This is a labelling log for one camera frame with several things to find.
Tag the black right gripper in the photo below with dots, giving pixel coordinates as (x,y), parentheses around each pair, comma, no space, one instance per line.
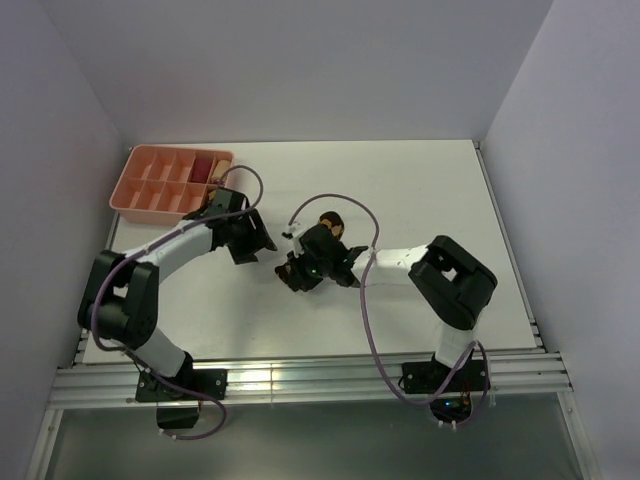
(299,279)

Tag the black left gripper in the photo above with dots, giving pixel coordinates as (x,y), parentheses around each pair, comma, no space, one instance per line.
(259,239)

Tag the brown argyle sock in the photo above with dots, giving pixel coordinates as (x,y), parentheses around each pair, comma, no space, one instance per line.
(332,222)
(212,197)

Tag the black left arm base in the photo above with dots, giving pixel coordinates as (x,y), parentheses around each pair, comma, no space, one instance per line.
(179,401)

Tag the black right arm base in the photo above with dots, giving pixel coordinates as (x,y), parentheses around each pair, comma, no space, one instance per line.
(426,377)

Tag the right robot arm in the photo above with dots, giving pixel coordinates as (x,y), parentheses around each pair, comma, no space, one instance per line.
(455,284)

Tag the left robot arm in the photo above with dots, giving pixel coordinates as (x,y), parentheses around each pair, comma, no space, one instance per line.
(121,298)

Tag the tan rolled sock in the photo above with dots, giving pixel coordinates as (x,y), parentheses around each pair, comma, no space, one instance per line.
(220,169)

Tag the dark red rolled sock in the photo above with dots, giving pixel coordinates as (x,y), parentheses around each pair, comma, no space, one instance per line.
(200,170)

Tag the pink compartment tray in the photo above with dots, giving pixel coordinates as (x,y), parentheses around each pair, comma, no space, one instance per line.
(154,187)

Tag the front aluminium rail frame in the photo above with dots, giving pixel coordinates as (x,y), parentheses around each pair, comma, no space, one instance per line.
(336,379)

